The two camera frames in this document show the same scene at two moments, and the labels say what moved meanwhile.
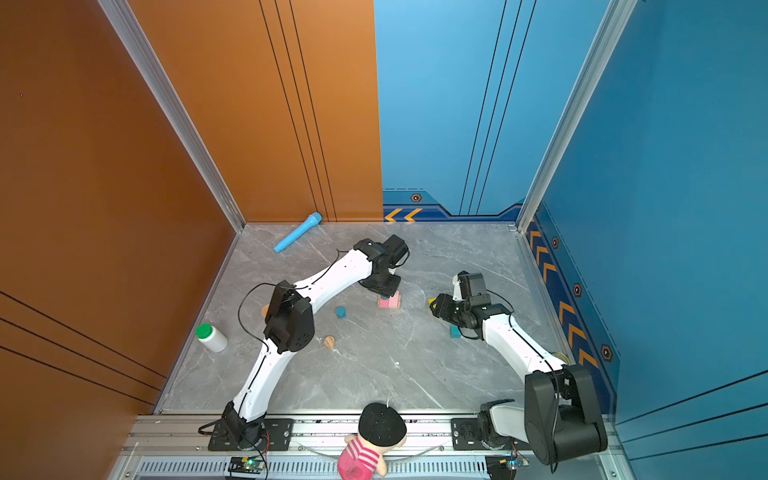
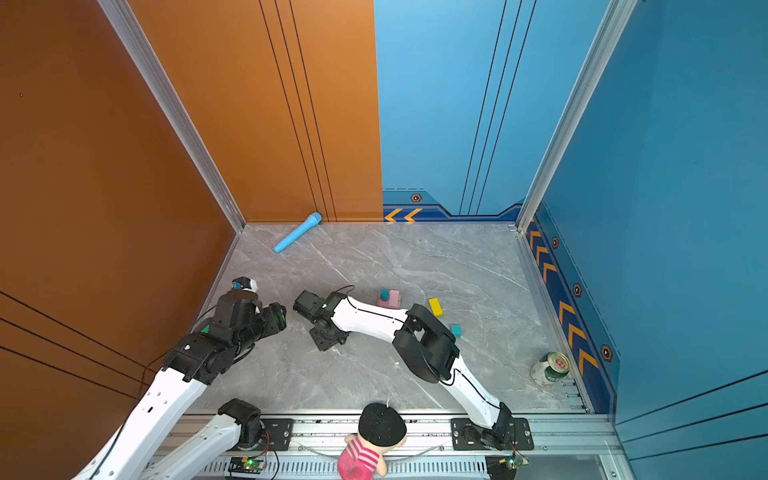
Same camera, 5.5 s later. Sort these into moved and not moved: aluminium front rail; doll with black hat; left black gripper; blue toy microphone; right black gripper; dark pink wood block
Moved: left black gripper; right black gripper
Not moved: aluminium front rail; blue toy microphone; dark pink wood block; doll with black hat
